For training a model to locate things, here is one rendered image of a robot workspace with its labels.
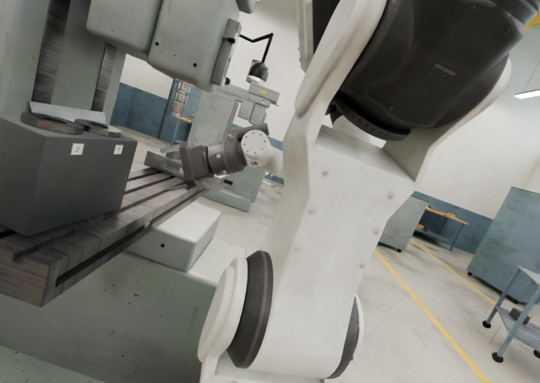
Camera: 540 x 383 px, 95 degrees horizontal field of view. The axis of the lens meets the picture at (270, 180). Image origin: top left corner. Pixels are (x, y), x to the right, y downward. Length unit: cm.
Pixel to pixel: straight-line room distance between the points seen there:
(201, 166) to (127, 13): 53
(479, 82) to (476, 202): 927
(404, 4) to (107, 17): 87
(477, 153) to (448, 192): 132
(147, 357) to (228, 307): 84
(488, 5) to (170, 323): 104
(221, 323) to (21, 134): 45
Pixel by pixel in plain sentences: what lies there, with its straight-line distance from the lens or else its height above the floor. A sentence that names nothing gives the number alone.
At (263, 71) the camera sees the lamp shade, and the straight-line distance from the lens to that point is 98.
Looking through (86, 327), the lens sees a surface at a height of 40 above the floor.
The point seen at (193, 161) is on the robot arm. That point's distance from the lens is 66.
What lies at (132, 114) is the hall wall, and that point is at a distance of 865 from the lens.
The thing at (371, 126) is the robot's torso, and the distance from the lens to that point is 29.
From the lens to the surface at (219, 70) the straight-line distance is 94.
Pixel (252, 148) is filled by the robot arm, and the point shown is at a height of 120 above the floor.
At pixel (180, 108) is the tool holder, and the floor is 122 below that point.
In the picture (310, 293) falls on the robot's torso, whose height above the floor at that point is 108.
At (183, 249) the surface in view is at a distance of 87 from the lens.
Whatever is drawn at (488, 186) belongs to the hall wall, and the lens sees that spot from 965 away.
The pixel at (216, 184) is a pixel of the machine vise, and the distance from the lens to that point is 111.
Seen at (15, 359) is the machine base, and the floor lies 20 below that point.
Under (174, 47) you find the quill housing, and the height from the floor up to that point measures 139.
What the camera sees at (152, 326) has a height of 49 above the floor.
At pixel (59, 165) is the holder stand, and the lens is 58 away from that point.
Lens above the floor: 124
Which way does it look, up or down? 10 degrees down
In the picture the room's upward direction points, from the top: 20 degrees clockwise
